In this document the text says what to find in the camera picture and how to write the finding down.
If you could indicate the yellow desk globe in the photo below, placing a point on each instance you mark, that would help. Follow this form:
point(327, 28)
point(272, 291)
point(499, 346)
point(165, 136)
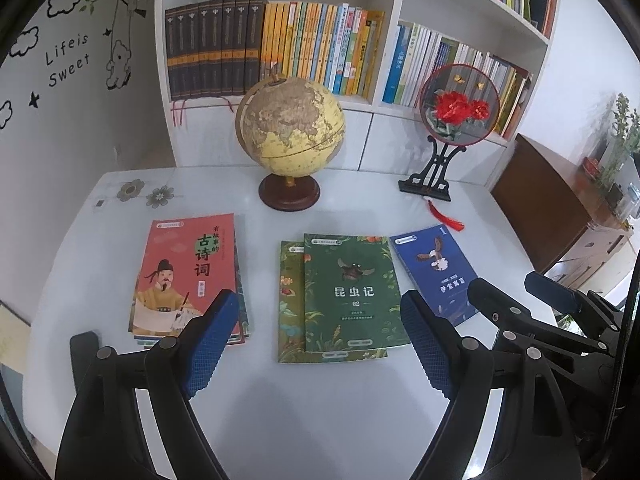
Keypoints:
point(292, 127)

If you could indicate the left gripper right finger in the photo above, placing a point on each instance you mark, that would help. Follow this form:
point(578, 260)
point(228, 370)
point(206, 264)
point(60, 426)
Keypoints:
point(533, 437)

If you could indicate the white bookshelf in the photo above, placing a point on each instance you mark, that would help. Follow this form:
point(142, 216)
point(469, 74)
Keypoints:
point(379, 137)

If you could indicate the black chair back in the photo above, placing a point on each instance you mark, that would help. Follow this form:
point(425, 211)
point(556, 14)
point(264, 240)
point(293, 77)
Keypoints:
point(87, 378)

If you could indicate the brown wooden cabinet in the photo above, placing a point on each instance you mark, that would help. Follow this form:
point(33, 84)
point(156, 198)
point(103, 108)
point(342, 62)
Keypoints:
point(559, 215)

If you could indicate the olive green insect book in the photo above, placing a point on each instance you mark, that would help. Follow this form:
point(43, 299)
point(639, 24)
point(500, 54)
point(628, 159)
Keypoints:
point(292, 335)

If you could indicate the green potted plant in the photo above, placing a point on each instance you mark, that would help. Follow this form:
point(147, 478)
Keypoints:
point(622, 142)

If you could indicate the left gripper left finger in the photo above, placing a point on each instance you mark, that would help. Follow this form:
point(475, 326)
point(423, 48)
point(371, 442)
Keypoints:
point(112, 445)

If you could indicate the blue fables book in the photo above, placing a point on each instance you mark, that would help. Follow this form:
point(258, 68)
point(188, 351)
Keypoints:
point(439, 269)

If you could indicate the dark green insect book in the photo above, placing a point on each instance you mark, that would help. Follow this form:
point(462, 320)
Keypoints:
point(352, 298)

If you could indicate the row of dark hardcover books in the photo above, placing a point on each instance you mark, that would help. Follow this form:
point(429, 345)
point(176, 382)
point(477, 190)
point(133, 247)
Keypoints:
point(214, 48)

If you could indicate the row of white blue books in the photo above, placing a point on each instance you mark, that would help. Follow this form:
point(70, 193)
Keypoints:
point(420, 51)

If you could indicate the row of yellow orange books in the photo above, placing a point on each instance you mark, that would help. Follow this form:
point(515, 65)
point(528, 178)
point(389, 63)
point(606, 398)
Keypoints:
point(336, 45)

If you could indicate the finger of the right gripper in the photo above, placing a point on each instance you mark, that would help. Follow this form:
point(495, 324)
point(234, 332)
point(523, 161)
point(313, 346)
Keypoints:
point(557, 296)
point(501, 309)

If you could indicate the stack of books under red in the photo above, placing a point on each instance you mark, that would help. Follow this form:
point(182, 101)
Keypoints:
point(242, 304)

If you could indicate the round embroidered fan on stand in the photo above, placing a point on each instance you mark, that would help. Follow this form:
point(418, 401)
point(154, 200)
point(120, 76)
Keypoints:
point(459, 106)

